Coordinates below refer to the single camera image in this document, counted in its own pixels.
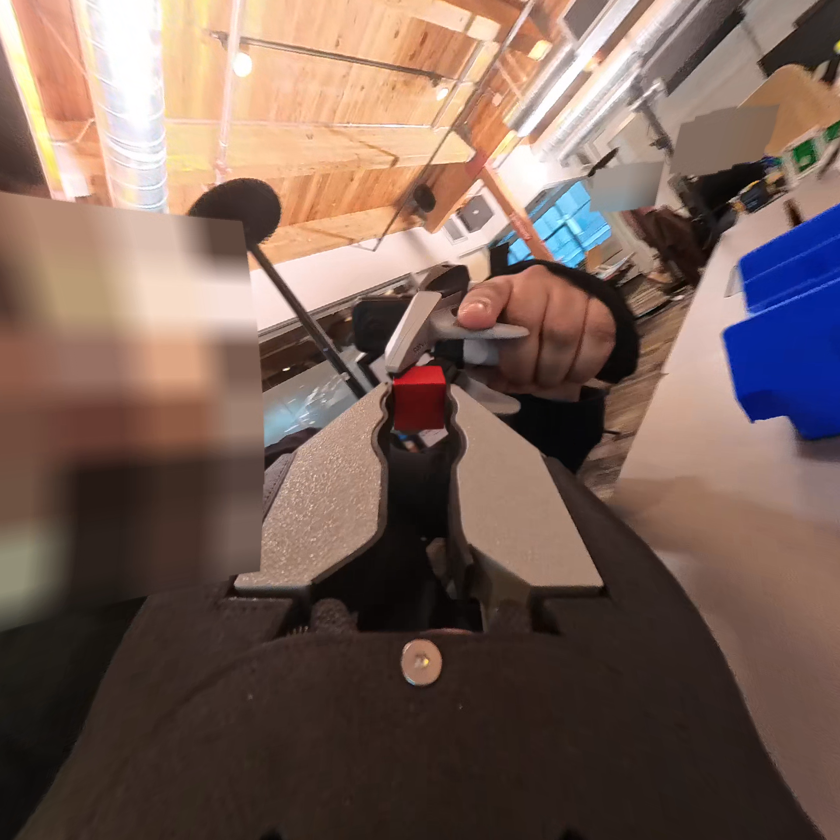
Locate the red cube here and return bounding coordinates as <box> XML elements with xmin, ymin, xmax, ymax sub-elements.
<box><xmin>392</xmin><ymin>365</ymin><xmax>448</xmax><ymax>432</ymax></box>

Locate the silver air duct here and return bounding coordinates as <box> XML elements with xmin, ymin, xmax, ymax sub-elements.
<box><xmin>72</xmin><ymin>0</ymin><xmax>170</xmax><ymax>212</ymax></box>
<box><xmin>505</xmin><ymin>0</ymin><xmax>749</xmax><ymax>165</ymax></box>

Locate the black foam microphone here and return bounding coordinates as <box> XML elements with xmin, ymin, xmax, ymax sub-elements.
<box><xmin>187</xmin><ymin>177</ymin><xmax>370</xmax><ymax>403</ymax></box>

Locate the cardboard box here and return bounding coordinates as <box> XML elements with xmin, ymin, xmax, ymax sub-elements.
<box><xmin>742</xmin><ymin>64</ymin><xmax>840</xmax><ymax>158</ymax></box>

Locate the black track light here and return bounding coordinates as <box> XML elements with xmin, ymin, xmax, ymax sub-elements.
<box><xmin>209</xmin><ymin>29</ymin><xmax>460</xmax><ymax>102</ymax></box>

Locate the stack of blue bins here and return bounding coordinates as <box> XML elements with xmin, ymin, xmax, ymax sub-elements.
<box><xmin>508</xmin><ymin>180</ymin><xmax>611</xmax><ymax>265</ymax></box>

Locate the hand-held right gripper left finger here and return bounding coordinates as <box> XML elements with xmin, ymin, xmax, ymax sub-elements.
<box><xmin>234</xmin><ymin>384</ymin><xmax>395</xmax><ymax>598</ymax></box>

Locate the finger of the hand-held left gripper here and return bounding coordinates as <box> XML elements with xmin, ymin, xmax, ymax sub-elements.
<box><xmin>384</xmin><ymin>292</ymin><xmax>442</xmax><ymax>377</ymax></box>
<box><xmin>459</xmin><ymin>382</ymin><xmax>522</xmax><ymax>416</ymax></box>

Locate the blue plastic bin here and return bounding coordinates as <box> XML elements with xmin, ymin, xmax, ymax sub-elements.
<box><xmin>722</xmin><ymin>202</ymin><xmax>840</xmax><ymax>442</ymax></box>

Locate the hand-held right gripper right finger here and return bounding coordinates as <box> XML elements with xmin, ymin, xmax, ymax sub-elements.
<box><xmin>448</xmin><ymin>386</ymin><xmax>606</xmax><ymax>597</ymax></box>

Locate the person's black shirt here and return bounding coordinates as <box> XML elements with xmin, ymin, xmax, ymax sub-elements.
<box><xmin>0</xmin><ymin>420</ymin><xmax>473</xmax><ymax>840</ymax></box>

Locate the person's left hand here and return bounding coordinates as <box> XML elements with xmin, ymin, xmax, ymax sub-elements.
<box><xmin>456</xmin><ymin>264</ymin><xmax>619</xmax><ymax>401</ymax></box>

